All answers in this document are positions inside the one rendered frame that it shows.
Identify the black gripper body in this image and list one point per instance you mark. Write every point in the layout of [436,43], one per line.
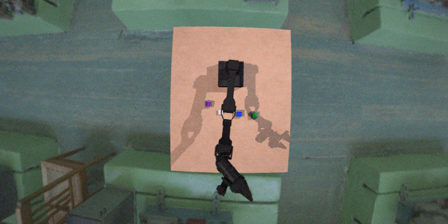
[236,180]

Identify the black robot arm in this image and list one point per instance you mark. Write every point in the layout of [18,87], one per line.
[224,147]

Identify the blue button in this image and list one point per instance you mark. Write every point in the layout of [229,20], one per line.
[239,113]

